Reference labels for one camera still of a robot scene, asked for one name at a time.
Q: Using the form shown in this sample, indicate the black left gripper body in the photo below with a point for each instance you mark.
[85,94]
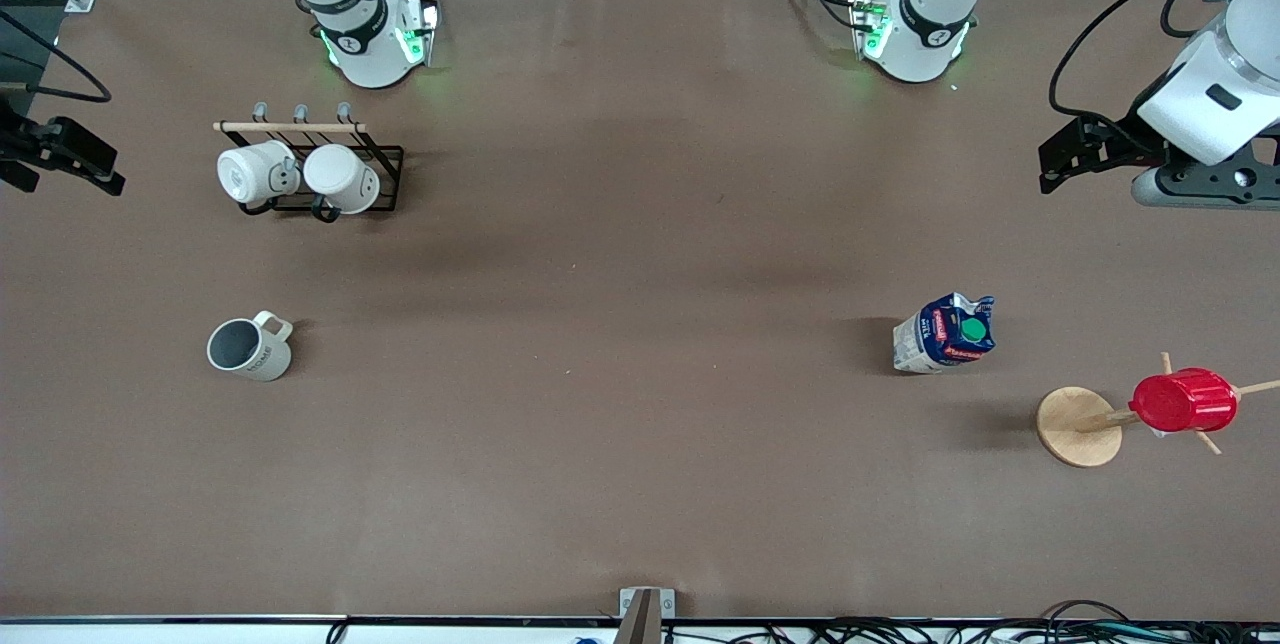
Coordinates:
[1122,146]

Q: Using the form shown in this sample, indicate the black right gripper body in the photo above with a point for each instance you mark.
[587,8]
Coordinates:
[22,146]

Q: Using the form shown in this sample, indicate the blue and white milk carton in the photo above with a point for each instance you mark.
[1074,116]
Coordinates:
[940,339]

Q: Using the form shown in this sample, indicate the white mug with grey inside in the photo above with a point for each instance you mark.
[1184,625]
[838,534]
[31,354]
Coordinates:
[250,352]

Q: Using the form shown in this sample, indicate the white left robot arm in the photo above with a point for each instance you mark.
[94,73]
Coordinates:
[930,24]

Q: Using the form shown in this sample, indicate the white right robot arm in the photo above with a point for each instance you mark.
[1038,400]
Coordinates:
[365,44]

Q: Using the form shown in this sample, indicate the red plastic cup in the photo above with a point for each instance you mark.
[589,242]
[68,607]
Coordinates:
[1185,401]

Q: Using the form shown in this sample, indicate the white mug with round base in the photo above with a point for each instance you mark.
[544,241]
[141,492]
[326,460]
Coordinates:
[250,174]

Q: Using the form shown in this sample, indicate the green-lit base connector box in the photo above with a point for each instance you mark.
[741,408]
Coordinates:
[872,29]
[418,34]

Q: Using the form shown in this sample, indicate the wooden mug tree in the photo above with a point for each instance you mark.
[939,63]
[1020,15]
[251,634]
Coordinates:
[1078,427]

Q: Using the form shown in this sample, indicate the brown table mat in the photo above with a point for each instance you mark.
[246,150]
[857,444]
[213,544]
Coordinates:
[640,474]

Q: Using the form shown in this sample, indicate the metal clamp bracket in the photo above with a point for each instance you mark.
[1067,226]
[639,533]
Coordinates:
[645,614]

